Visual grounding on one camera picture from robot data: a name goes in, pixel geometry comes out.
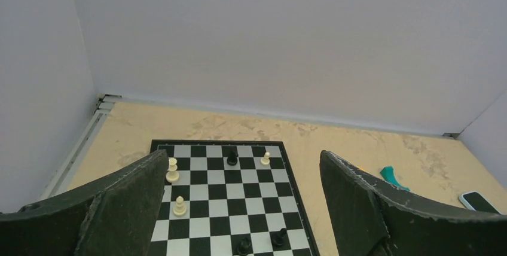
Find black chess piece near left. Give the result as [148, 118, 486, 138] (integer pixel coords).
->
[236, 237, 252, 256]

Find phone in light blue case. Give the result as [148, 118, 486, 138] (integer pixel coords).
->
[459, 191, 500, 214]

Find black chess piece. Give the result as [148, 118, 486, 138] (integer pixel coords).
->
[236, 237, 252, 256]
[227, 150, 238, 166]
[270, 228, 287, 248]

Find white chess pawn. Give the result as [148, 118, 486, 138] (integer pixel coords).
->
[260, 152, 270, 166]
[173, 196, 187, 217]

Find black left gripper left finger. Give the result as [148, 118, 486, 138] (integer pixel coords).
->
[1, 150, 169, 255]

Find black chess piece near right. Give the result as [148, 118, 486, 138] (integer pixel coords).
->
[270, 228, 287, 248]

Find black chess piece far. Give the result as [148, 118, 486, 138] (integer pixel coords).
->
[227, 150, 238, 166]

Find black white chessboard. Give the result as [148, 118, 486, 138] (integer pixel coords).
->
[148, 140, 319, 255]

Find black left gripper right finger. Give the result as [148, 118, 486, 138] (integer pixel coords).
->
[319, 151, 506, 255]

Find white chess pawn near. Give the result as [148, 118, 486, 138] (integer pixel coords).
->
[173, 196, 187, 217]

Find white chess pawn far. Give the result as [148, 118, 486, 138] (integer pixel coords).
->
[260, 152, 270, 166]

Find teal curved block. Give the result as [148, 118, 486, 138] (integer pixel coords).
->
[380, 166, 410, 191]

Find white chess piece tall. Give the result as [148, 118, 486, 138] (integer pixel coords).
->
[166, 157, 179, 183]

